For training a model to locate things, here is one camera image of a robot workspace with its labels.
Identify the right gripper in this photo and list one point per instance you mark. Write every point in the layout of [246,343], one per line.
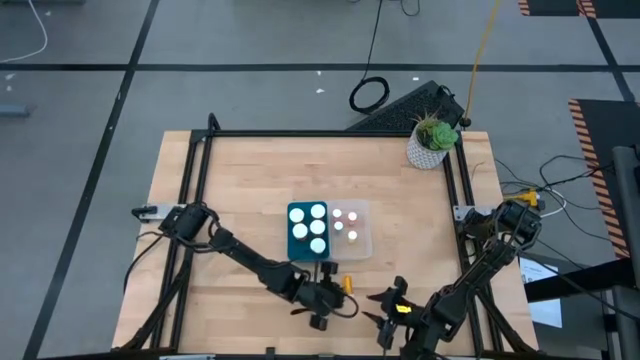
[407,319]

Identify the clear bottle yellow pills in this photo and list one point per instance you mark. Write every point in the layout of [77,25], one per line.
[352,235]

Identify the black aluminium table frame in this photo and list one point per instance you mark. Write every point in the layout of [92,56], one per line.
[325,133]

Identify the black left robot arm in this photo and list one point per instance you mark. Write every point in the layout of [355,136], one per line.
[245,255]

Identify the pink pill bottle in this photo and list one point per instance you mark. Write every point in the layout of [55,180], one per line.
[337,213]
[352,216]

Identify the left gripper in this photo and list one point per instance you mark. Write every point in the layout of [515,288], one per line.
[317,295]

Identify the black plastic frame clamp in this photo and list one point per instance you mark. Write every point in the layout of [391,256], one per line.
[214,124]
[270,352]

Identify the blue plastic bin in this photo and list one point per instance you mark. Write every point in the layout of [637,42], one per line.
[292,250]

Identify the small amber pill bottle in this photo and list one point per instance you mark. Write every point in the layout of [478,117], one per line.
[347,284]

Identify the white paper sheet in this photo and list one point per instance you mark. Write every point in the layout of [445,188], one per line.
[547,310]

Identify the black yellow hazard mat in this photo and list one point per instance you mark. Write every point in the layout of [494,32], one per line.
[550,6]
[610,130]

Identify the large amber pill bottle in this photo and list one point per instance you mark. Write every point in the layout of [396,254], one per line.
[296,215]
[317,227]
[318,211]
[317,245]
[300,231]

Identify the green succulent plant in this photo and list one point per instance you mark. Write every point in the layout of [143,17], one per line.
[442,136]

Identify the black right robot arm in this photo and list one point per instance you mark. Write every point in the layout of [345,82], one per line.
[480,270]

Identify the yellow plug connector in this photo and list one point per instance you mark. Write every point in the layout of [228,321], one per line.
[530,197]

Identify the black keyboard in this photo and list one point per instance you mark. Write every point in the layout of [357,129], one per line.
[400,110]

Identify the white patterned plant pot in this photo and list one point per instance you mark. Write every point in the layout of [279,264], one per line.
[420,157]

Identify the clear plastic bin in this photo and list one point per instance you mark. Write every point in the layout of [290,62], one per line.
[362,250]

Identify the grey post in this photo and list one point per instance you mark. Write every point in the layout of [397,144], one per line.
[627,210]

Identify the yellow gripper tag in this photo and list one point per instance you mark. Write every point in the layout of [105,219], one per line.
[403,309]

